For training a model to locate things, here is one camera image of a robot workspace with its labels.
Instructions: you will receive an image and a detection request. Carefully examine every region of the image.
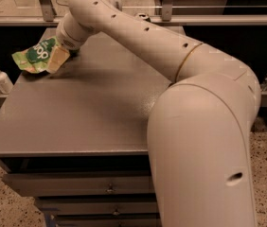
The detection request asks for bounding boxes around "metal railing frame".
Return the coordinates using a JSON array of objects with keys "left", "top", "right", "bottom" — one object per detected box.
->
[{"left": 0, "top": 0, "right": 267, "bottom": 26}]

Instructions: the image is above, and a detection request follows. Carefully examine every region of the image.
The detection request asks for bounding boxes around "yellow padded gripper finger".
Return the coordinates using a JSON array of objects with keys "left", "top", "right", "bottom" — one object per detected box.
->
[{"left": 46, "top": 45, "right": 70, "bottom": 74}]

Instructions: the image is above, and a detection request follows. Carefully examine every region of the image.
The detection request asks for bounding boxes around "green soda can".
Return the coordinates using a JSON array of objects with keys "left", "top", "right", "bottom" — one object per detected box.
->
[{"left": 134, "top": 12, "right": 151, "bottom": 23}]

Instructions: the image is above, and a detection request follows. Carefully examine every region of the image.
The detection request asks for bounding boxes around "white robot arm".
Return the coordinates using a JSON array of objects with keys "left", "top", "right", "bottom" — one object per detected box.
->
[{"left": 57, "top": 0, "right": 261, "bottom": 227}]

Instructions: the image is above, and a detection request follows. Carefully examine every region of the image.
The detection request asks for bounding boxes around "white pump bottle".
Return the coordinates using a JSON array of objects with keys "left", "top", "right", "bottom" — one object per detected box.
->
[{"left": 0, "top": 70, "right": 13, "bottom": 95}]

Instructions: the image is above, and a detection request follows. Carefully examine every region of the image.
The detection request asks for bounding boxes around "grey drawer cabinet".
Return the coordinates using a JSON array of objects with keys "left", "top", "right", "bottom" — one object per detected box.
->
[{"left": 0, "top": 26, "right": 185, "bottom": 227}]

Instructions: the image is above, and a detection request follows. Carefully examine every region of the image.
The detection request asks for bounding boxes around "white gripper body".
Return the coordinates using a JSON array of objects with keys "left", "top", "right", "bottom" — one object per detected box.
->
[{"left": 56, "top": 13, "right": 91, "bottom": 50}]

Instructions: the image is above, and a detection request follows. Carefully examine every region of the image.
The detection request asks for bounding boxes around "green rice chip bag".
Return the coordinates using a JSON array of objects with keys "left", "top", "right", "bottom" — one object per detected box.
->
[{"left": 12, "top": 36, "right": 62, "bottom": 74}]

